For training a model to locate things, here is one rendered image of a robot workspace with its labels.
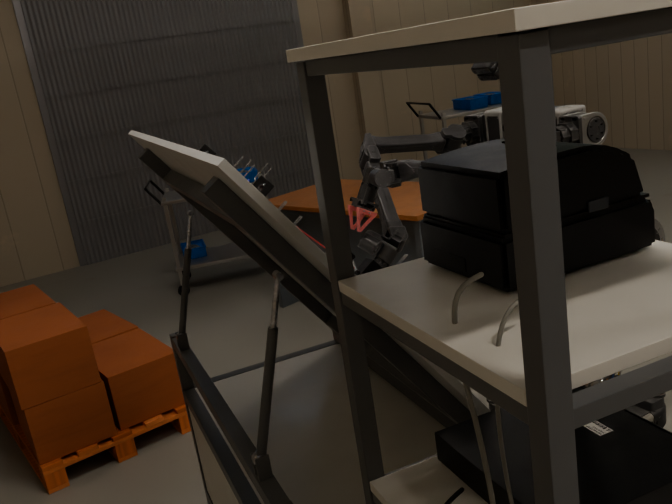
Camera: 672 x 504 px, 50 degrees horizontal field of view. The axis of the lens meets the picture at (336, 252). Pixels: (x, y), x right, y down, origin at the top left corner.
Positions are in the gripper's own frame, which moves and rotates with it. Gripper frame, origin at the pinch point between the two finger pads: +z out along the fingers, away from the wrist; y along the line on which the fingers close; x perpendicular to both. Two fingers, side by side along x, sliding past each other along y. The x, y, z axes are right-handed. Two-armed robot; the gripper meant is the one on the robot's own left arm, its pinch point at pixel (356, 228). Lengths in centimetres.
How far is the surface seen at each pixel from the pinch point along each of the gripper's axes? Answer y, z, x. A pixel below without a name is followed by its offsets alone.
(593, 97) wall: -606, -261, 550
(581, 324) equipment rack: 138, 1, -27
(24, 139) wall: -598, 24, -120
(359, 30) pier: -644, -227, 208
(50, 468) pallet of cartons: -137, 156, -54
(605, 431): 115, 19, 7
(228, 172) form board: 90, -4, -65
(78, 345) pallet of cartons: -144, 96, -57
